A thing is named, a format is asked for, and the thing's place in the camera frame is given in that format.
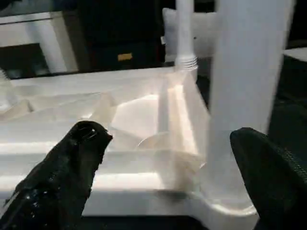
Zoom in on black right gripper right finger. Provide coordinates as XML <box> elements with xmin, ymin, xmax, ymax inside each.
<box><xmin>229</xmin><ymin>126</ymin><xmax>307</xmax><ymax>230</ymax></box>

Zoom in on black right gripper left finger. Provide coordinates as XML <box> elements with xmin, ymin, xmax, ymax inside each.
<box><xmin>4</xmin><ymin>120</ymin><xmax>113</xmax><ymax>230</ymax></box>

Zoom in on white plastic table top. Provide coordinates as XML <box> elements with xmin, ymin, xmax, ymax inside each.
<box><xmin>0</xmin><ymin>66</ymin><xmax>260</xmax><ymax>230</ymax></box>

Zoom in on black work mat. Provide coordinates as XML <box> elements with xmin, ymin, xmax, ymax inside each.
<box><xmin>81</xmin><ymin>56</ymin><xmax>307</xmax><ymax>230</ymax></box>

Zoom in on white flat board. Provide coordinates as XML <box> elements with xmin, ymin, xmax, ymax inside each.
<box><xmin>283</xmin><ymin>46</ymin><xmax>307</xmax><ymax>59</ymax></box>

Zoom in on white glass-door cabinet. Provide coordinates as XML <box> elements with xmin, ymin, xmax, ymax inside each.
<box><xmin>0</xmin><ymin>11</ymin><xmax>81</xmax><ymax>80</ymax></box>

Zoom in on small yellow label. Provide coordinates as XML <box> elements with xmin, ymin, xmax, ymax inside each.
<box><xmin>117</xmin><ymin>53</ymin><xmax>133</xmax><ymax>62</ymax></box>

